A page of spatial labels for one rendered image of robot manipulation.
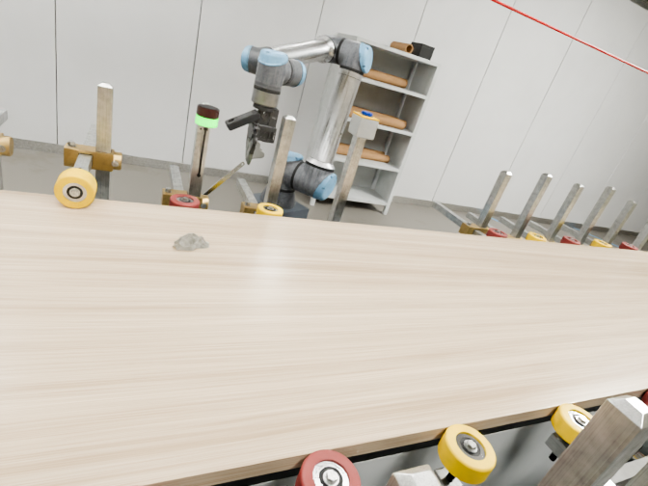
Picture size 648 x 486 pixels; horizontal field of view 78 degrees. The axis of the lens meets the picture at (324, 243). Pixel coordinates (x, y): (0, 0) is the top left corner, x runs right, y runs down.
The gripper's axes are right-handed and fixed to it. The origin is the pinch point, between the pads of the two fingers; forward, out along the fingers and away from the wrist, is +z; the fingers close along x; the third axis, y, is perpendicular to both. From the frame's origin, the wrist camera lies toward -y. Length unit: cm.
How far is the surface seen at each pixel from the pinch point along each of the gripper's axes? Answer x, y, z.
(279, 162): -16.7, 5.9, -6.2
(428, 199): 240, 300, 85
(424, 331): -85, 23, 6
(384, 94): 242, 192, -20
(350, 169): -16.7, 31.9, -7.9
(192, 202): -30.0, -20.7, 5.1
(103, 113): -16.7, -43.6, -11.7
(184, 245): -54, -25, 5
